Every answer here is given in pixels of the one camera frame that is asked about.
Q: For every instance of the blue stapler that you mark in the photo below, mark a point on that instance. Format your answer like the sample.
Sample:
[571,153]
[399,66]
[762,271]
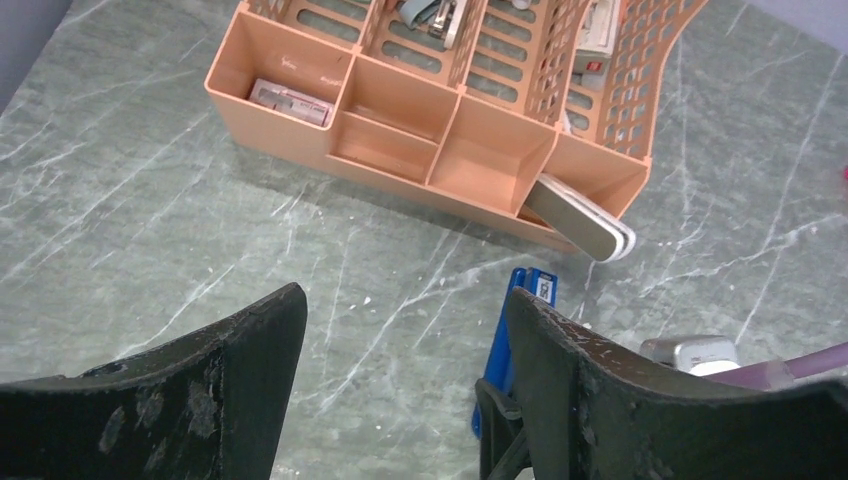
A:
[516,428]

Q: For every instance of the orange plastic desk organizer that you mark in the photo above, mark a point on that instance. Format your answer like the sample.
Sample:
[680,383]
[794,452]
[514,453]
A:
[467,130]

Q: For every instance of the white grey stapler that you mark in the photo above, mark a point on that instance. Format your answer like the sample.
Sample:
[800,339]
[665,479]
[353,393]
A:
[587,225]

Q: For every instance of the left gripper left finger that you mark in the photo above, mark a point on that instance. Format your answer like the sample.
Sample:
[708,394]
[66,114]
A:
[207,405]

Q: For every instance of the grey stapler in organizer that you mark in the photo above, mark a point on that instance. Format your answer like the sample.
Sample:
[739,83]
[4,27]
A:
[443,19]

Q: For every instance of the staple box in organizer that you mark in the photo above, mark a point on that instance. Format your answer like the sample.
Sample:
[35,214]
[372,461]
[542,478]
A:
[291,102]

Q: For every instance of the white box in organizer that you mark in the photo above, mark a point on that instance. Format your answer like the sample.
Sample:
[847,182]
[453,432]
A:
[596,41]

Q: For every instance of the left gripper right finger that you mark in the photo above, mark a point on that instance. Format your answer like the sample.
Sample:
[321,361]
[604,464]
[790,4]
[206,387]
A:
[593,409]

